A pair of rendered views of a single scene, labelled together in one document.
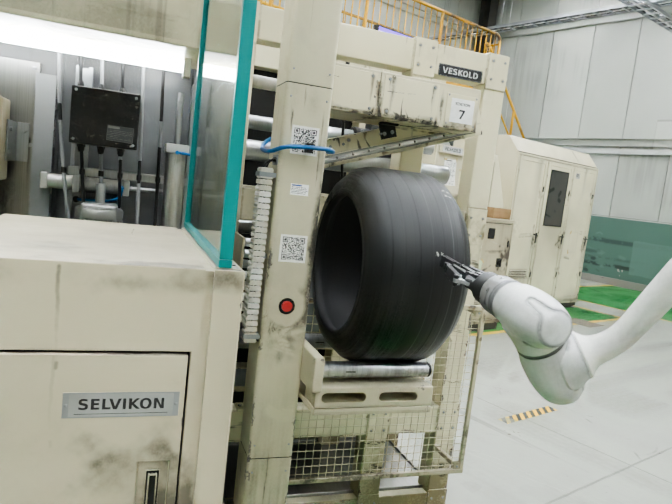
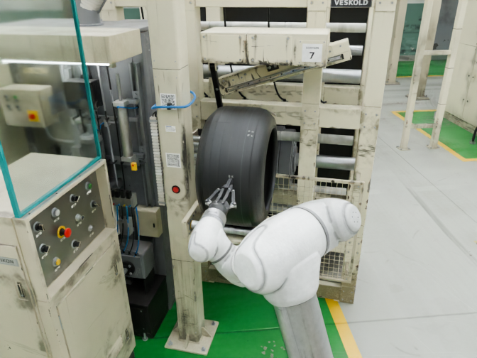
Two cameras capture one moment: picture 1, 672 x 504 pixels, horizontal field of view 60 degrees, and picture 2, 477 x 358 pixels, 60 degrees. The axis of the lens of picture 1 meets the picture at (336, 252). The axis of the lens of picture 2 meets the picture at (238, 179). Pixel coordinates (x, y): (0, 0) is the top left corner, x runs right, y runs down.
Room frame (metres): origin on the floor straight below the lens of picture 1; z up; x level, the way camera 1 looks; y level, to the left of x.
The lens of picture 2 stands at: (0.21, -1.18, 2.01)
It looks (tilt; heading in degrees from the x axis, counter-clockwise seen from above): 26 degrees down; 34
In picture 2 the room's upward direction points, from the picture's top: 1 degrees counter-clockwise
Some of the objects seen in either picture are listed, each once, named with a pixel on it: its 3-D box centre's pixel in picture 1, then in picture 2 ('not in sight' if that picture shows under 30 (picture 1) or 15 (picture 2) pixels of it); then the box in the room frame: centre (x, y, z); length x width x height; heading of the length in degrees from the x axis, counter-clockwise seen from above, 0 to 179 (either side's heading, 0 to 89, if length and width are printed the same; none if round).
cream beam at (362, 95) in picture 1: (385, 101); (266, 45); (2.06, -0.11, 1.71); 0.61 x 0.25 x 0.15; 110
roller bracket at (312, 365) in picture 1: (299, 353); (197, 210); (1.68, 0.07, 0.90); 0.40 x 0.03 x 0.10; 20
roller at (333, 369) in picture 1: (374, 369); (223, 228); (1.61, -0.15, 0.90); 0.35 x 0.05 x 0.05; 110
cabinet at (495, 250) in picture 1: (462, 271); not in sight; (6.44, -1.43, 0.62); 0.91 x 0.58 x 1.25; 129
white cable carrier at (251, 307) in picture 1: (258, 255); (160, 161); (1.57, 0.21, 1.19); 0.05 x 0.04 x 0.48; 20
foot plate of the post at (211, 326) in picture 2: not in sight; (192, 332); (1.63, 0.14, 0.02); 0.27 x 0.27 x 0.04; 20
